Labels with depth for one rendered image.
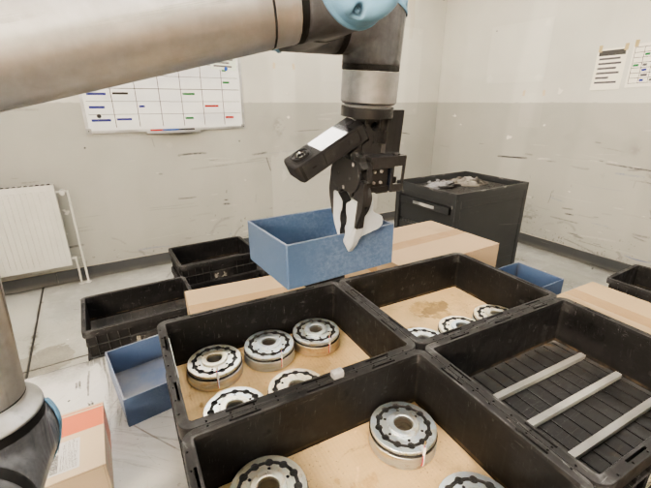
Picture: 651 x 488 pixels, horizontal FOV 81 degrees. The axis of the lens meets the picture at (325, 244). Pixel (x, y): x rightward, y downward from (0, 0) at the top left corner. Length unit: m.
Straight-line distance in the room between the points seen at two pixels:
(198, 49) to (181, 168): 3.15
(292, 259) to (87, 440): 0.50
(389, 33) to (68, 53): 0.34
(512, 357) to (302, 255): 0.54
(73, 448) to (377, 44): 0.79
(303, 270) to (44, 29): 0.39
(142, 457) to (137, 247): 2.79
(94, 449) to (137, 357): 0.33
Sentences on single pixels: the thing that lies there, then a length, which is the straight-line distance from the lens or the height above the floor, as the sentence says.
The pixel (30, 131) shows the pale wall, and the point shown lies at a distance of 3.39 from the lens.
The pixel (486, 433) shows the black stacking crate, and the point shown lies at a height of 0.89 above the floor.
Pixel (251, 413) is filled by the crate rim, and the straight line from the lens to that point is 0.58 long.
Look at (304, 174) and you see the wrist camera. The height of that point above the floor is 1.24.
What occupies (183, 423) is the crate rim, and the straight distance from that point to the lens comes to 0.59.
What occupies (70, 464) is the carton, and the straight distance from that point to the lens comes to 0.83.
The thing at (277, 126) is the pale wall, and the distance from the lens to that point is 3.71.
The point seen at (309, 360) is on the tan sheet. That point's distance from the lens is 0.82.
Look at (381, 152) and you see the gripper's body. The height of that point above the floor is 1.26.
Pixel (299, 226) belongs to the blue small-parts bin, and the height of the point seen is 1.11.
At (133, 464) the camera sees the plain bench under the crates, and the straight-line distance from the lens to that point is 0.89.
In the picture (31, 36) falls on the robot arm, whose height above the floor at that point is 1.37.
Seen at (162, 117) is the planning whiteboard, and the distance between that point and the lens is 3.41.
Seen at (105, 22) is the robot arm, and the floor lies 1.38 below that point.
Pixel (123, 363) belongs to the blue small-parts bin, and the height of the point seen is 0.72.
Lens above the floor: 1.33
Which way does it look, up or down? 20 degrees down
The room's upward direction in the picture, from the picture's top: straight up
